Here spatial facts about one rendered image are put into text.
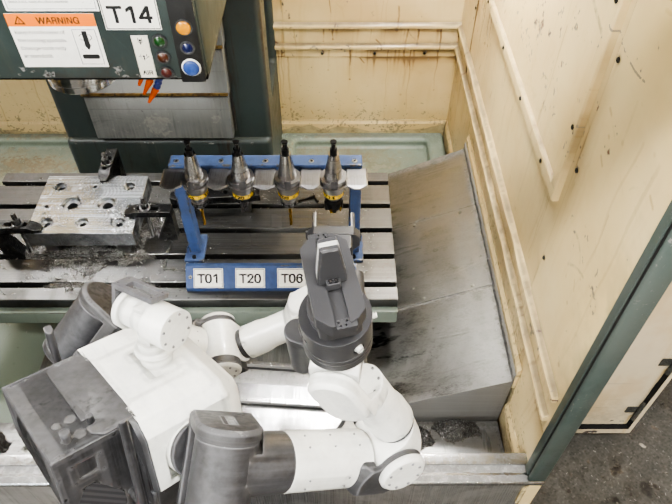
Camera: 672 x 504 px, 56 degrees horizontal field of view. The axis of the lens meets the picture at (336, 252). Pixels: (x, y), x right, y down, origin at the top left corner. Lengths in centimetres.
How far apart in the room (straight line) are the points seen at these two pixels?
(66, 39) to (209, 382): 67
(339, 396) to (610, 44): 70
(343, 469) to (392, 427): 10
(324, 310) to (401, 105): 195
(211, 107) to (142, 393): 126
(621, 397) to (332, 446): 151
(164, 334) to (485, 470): 89
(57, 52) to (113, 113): 91
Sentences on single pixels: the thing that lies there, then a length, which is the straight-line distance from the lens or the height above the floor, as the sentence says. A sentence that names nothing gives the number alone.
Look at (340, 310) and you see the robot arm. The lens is 67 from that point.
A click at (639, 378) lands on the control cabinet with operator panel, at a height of 46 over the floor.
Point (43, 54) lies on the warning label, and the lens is 132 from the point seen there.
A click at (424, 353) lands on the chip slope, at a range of 176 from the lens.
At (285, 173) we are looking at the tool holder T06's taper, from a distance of 149.
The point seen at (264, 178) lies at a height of 122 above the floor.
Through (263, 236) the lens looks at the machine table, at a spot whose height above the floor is 90.
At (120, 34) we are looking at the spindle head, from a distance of 125.
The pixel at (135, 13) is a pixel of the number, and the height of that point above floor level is 168.
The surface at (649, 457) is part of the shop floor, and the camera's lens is 269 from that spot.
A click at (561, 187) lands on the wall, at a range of 132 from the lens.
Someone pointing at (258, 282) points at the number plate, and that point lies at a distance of 168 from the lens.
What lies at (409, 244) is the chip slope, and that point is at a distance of 200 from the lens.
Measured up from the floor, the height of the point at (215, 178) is 122.
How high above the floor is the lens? 224
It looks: 49 degrees down
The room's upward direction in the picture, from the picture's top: straight up
